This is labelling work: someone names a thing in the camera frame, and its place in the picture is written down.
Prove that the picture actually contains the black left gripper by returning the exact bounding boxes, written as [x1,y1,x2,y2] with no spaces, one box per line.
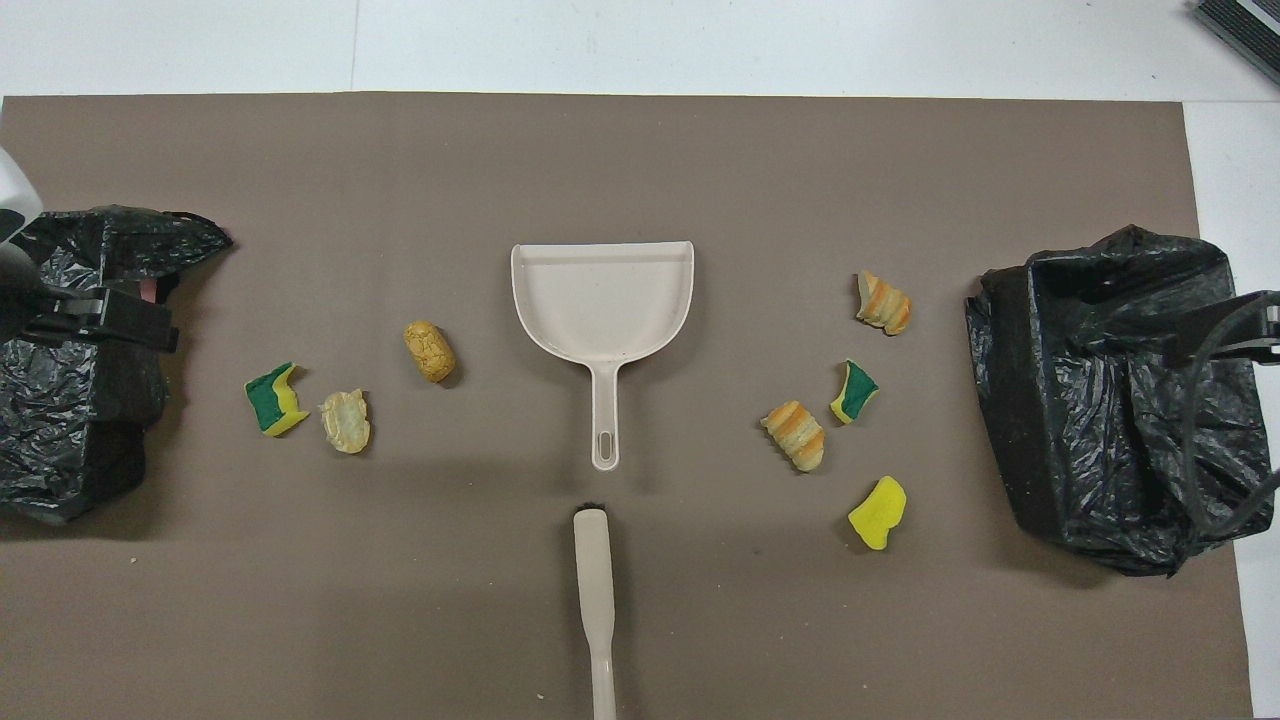
[0,238,181,354]

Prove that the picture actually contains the yellow green sponge piece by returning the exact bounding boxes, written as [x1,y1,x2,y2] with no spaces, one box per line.
[244,361,311,438]
[830,359,881,425]

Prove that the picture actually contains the pale pastry piece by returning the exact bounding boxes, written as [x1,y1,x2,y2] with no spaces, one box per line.
[318,388,372,456]

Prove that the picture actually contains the golden brown bread roll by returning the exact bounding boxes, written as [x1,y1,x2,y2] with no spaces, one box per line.
[403,320,458,384]

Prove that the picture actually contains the striped orange croissant piece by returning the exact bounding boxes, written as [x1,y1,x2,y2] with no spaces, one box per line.
[760,400,827,473]
[856,271,913,336]

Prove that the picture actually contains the plain yellow sponge piece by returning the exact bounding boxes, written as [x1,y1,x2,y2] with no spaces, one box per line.
[847,476,908,551]

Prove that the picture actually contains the beige plastic dustpan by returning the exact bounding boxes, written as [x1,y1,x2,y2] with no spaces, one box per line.
[510,240,696,472]

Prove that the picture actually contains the beige hand brush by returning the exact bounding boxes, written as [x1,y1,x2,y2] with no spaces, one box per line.
[572,500,621,720]

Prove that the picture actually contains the black bag lined bin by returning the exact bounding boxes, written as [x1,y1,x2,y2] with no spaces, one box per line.
[0,205,235,526]
[965,224,1280,578]

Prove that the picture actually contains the dark ribbed panel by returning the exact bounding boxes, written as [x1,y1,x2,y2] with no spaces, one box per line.
[1193,0,1280,86]

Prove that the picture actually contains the brown paper table mat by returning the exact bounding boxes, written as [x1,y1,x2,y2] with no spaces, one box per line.
[0,93,1254,720]

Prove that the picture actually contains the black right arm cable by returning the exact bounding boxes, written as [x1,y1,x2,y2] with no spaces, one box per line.
[1180,296,1280,521]

